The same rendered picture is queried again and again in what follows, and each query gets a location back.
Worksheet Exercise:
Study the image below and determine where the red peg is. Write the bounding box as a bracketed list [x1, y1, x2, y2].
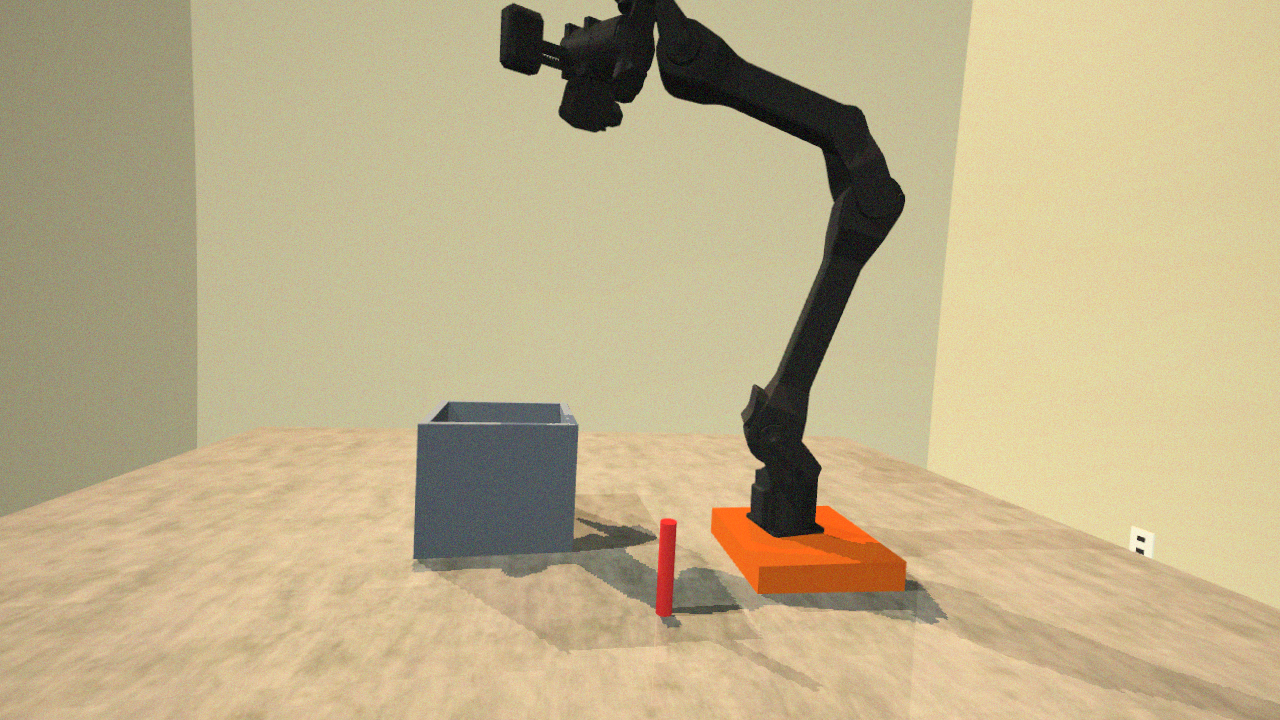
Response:
[657, 518, 677, 618]

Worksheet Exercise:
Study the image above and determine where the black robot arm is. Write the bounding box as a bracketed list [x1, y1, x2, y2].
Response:
[558, 0, 905, 538]

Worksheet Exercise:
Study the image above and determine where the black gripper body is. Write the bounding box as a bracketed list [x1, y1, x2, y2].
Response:
[499, 3, 637, 104]

